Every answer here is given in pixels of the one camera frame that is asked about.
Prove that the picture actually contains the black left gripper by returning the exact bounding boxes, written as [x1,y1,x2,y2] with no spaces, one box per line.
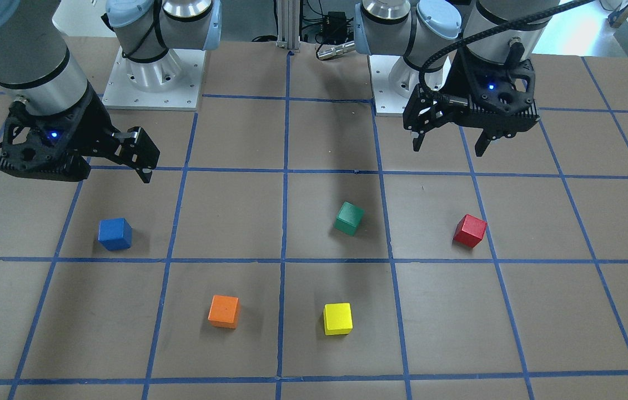
[403,53,540,157]

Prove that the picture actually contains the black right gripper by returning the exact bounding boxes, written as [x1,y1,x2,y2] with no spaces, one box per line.
[0,89,160,184]

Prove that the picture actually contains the red wooden block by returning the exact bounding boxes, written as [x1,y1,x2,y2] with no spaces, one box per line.
[453,214,488,248]

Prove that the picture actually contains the blue wooden block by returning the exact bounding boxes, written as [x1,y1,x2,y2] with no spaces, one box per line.
[97,218,133,251]

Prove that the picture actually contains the green wooden block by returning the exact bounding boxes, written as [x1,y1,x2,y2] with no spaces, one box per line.
[334,202,365,236]

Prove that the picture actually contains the orange wooden block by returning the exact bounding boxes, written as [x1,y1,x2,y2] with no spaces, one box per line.
[207,294,240,329]

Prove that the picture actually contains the yellow wooden block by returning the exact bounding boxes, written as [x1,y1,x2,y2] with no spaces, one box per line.
[323,302,353,335]

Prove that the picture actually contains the black power adapter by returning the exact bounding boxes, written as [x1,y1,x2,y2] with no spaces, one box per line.
[321,11,348,41]

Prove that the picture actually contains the black braided cable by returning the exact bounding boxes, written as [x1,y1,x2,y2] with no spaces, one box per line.
[417,0,595,89]

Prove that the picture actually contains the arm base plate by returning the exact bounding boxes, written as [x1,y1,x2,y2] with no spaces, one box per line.
[369,55,419,117]
[102,49,208,111]

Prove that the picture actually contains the aluminium frame post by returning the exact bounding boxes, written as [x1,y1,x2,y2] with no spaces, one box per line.
[275,0,301,53]

